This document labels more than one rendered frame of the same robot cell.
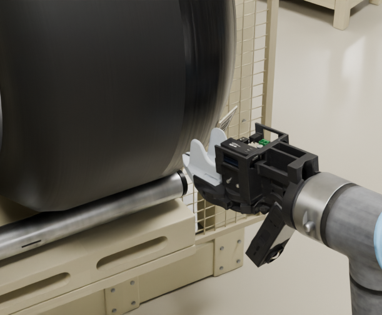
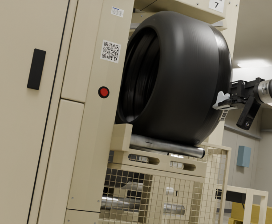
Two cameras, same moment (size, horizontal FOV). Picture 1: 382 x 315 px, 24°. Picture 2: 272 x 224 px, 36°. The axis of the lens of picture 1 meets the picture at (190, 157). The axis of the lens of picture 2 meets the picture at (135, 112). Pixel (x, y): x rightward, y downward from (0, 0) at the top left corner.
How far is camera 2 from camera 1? 1.11 m
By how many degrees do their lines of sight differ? 44
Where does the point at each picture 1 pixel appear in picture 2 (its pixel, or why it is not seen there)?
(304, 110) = not seen: outside the picture
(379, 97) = not seen: outside the picture
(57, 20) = (184, 40)
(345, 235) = not seen: outside the picture
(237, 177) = (236, 91)
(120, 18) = (201, 48)
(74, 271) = (161, 160)
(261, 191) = (244, 95)
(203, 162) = (222, 97)
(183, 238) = (201, 171)
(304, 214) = (262, 86)
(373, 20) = not seen: outside the picture
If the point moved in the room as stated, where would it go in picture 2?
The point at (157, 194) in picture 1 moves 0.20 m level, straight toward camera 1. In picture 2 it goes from (194, 149) to (200, 146)
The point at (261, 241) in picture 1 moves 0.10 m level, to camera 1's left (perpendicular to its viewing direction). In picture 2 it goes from (243, 113) to (213, 109)
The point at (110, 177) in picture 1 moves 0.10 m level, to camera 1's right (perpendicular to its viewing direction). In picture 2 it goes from (186, 108) to (214, 112)
